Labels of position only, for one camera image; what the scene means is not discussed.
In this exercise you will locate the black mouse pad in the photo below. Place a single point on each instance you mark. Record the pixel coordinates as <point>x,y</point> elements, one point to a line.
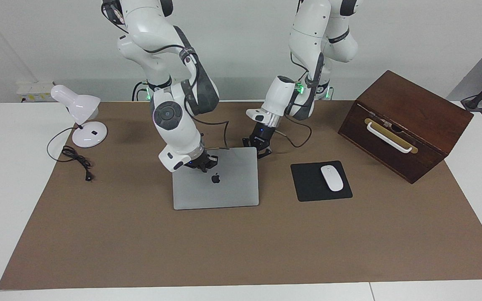
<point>308,184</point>

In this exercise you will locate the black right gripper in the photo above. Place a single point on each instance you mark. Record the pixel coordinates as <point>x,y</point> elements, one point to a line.
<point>198,159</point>

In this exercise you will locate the dark brown wooden box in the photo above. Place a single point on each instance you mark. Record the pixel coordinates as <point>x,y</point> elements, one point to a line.
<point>416,108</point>

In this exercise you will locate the white desk lamp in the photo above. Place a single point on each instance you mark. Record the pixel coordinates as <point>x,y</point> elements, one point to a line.
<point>78,102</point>

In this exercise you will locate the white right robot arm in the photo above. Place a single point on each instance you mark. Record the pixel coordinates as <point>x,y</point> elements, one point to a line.
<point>174,125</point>

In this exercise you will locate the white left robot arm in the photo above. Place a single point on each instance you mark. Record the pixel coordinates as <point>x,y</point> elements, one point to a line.
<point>308,37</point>

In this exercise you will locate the grey aluminium laptop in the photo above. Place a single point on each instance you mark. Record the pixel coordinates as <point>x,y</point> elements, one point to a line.
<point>224,188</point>

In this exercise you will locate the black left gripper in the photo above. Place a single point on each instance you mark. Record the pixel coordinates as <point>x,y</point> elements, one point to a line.
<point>262,136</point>

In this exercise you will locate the white computer mouse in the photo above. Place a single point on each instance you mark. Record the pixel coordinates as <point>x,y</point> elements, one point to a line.
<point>332,177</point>

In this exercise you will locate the white wall power strip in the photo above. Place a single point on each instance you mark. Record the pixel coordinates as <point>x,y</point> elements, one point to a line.
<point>36,91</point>

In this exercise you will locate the brown table mat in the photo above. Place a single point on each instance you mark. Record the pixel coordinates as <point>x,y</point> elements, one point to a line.
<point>241,246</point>

